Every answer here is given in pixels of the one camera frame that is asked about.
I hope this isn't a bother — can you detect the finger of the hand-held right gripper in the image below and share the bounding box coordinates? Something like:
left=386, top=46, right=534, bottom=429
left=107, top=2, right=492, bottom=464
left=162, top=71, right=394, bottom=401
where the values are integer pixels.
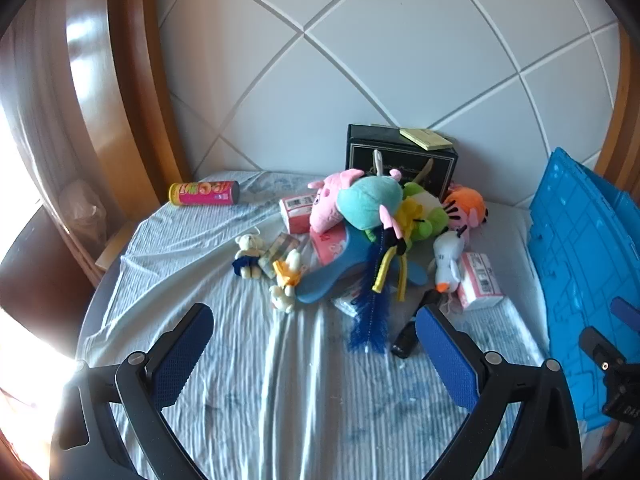
left=578, top=326, right=629, bottom=377
left=612, top=296, right=640, bottom=332

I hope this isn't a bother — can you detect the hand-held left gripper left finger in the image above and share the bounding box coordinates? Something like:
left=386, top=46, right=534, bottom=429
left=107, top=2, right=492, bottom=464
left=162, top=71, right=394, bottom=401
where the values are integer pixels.
left=50, top=303, right=216, bottom=480

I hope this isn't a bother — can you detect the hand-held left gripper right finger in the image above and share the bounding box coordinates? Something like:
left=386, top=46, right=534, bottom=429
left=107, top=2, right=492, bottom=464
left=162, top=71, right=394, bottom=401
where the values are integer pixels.
left=414, top=304, right=584, bottom=480

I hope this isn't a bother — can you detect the blue plastic storage container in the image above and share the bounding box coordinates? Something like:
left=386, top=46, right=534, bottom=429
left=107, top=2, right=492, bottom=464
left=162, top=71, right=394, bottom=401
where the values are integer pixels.
left=527, top=147, right=640, bottom=433

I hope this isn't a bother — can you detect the white duck plush toy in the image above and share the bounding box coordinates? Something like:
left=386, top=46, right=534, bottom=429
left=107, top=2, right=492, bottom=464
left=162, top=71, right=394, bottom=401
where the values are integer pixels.
left=431, top=225, right=469, bottom=294

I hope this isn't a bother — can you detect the small cream bear plush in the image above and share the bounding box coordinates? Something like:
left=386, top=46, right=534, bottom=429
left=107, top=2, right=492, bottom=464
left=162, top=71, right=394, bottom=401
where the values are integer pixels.
left=231, top=232, right=267, bottom=280

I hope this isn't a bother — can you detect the pink patterned packet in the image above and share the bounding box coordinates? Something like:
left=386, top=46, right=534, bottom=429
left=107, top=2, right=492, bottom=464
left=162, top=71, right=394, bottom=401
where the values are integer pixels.
left=310, top=224, right=352, bottom=267

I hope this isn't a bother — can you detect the blue headed plush toy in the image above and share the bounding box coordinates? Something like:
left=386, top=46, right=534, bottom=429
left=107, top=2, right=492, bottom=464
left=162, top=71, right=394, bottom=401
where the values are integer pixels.
left=336, top=170, right=405, bottom=241

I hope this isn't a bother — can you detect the pink pig plush toy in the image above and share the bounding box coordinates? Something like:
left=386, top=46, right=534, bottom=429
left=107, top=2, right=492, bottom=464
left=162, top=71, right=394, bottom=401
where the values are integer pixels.
left=307, top=169, right=365, bottom=233

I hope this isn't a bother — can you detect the black handheld device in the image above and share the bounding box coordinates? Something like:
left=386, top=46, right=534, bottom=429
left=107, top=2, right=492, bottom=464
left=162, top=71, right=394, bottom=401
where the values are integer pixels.
left=390, top=289, right=443, bottom=359

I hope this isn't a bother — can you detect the pink white carton box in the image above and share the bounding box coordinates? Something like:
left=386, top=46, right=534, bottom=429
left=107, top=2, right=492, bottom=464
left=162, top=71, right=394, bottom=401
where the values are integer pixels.
left=457, top=251, right=505, bottom=311
left=279, top=192, right=321, bottom=234

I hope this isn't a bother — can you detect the blue feather duster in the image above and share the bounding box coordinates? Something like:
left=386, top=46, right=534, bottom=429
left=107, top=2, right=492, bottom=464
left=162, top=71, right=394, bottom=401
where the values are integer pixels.
left=347, top=227, right=393, bottom=356

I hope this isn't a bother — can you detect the clear plastic packet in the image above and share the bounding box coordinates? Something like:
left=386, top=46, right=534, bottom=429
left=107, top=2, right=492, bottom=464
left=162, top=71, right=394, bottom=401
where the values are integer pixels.
left=331, top=285, right=368, bottom=318

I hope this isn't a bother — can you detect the pale blue striped bed sheet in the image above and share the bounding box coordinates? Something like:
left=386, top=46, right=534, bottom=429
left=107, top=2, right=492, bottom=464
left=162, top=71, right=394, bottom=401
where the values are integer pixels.
left=75, top=169, right=558, bottom=480

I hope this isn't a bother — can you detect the small white plush orange scarf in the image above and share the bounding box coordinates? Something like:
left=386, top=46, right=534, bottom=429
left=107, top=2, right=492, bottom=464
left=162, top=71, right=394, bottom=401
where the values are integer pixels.
left=269, top=250, right=304, bottom=314

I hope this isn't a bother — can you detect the small striped snack packet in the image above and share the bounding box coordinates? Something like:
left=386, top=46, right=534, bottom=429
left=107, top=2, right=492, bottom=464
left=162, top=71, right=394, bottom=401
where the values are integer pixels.
left=258, top=232, right=301, bottom=281

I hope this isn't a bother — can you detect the green frog plush toy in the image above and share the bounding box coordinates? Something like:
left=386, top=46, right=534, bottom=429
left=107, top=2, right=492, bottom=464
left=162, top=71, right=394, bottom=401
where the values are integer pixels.
left=395, top=181, right=451, bottom=253

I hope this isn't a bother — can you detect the orange tiger plush toy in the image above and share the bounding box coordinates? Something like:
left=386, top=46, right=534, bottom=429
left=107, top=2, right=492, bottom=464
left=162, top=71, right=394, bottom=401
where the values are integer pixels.
left=442, top=185, right=488, bottom=233

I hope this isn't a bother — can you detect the dark wooden nightstand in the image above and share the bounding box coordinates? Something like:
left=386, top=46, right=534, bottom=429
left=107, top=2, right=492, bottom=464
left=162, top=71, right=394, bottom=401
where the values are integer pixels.
left=0, top=204, right=103, bottom=326

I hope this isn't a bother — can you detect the pink chip can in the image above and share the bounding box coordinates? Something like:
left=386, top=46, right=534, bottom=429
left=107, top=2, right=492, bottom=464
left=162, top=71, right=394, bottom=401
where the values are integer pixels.
left=168, top=180, right=241, bottom=208

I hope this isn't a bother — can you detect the clear plastic bag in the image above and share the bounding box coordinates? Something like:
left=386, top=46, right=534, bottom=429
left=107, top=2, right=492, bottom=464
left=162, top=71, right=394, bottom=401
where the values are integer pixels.
left=56, top=179, right=109, bottom=242

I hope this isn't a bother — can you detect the black gift box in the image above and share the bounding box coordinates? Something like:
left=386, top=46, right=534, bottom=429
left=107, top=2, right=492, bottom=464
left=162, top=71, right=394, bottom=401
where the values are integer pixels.
left=346, top=123, right=459, bottom=201

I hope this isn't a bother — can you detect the yellow notepad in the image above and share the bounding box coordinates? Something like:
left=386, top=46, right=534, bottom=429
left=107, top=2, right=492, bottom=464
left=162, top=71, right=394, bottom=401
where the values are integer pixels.
left=399, top=127, right=455, bottom=151

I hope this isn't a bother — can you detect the white sheer curtain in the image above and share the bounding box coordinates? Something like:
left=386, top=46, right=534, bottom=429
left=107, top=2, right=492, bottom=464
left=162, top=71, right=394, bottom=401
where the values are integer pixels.
left=0, top=0, right=83, bottom=221

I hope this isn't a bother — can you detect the wooden headboard frame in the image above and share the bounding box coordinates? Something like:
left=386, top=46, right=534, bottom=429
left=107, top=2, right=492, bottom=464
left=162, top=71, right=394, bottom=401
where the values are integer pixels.
left=65, top=0, right=640, bottom=283

